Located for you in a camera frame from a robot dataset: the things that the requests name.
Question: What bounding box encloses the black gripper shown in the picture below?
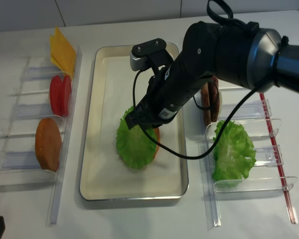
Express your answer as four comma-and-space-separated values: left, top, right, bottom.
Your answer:
126, 48, 211, 130

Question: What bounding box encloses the green lettuce leaf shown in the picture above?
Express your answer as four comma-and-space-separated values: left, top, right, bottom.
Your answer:
116, 107, 158, 169

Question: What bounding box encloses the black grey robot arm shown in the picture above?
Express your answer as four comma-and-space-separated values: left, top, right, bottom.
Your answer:
125, 21, 299, 128

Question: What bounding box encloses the right red tomato slice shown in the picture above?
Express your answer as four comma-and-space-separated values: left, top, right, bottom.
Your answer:
61, 75, 72, 116

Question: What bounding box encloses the red tomato slice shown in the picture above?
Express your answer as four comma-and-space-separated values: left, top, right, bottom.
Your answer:
61, 75, 72, 116
49, 75, 63, 116

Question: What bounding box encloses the left brown meat patty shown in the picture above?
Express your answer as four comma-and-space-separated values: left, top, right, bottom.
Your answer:
201, 83, 211, 126

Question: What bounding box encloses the brown meat patty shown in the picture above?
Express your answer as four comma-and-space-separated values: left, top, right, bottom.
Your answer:
208, 76, 220, 122
201, 83, 211, 126

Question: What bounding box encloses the left red tomato slice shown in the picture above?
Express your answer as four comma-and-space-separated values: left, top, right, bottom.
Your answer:
49, 75, 63, 116

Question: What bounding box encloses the right brown meat patty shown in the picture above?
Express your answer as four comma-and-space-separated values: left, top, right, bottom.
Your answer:
208, 76, 220, 122

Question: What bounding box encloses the front yellow cheese slice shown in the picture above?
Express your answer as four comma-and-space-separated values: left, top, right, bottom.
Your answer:
52, 27, 76, 78

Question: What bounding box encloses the yellow cheese slice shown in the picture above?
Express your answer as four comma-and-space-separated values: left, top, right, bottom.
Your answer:
49, 35, 55, 65
52, 27, 76, 78

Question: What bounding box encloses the green lettuce in rack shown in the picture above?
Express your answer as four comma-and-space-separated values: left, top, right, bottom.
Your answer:
212, 121, 256, 188

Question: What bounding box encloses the rear yellow cheese slice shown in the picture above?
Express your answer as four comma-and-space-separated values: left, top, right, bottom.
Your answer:
49, 35, 55, 65

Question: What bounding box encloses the toasted bottom bun slice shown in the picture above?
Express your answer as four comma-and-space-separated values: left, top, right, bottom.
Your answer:
153, 127, 161, 160

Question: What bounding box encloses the white parchment paper sheet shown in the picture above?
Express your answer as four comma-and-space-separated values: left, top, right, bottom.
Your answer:
86, 56, 182, 194

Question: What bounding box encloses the cream metal baking tray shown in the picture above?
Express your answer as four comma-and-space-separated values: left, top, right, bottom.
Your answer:
79, 42, 190, 201

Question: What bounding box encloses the brown bun in left rack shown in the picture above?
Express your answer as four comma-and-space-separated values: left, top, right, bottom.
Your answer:
35, 118, 62, 172

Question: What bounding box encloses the left clear acrylic rack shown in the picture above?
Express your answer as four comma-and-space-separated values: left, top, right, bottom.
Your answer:
0, 48, 83, 225

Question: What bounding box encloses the clear acrylic rack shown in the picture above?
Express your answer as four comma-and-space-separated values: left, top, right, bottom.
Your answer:
199, 82, 299, 228
0, 48, 83, 225

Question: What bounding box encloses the right clear acrylic rack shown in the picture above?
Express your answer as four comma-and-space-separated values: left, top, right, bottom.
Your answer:
199, 82, 299, 228

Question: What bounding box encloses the black camera cable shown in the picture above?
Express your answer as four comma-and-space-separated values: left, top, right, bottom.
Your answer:
132, 67, 261, 160

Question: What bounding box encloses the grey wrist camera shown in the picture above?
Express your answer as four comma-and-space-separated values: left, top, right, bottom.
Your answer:
130, 38, 168, 72

